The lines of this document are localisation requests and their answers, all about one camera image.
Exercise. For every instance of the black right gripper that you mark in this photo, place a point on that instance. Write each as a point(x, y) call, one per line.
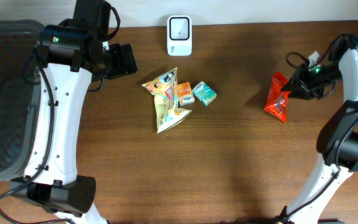
point(301, 83)

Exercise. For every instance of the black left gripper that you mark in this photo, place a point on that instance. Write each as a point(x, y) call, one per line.
point(124, 59)

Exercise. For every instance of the red snack bag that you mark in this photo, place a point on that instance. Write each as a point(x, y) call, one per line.
point(277, 99)

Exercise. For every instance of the yellow snack bag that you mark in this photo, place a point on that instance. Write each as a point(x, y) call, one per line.
point(164, 88)

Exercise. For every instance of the teal tissue pack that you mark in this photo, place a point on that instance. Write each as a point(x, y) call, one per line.
point(204, 93)

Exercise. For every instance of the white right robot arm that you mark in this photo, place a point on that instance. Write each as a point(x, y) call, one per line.
point(337, 143)

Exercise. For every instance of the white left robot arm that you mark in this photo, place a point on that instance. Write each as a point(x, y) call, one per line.
point(69, 56)

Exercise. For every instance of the white barcode scanner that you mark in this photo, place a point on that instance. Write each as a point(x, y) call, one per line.
point(179, 36)

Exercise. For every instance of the grey plastic basket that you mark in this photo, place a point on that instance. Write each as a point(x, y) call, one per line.
point(19, 101)

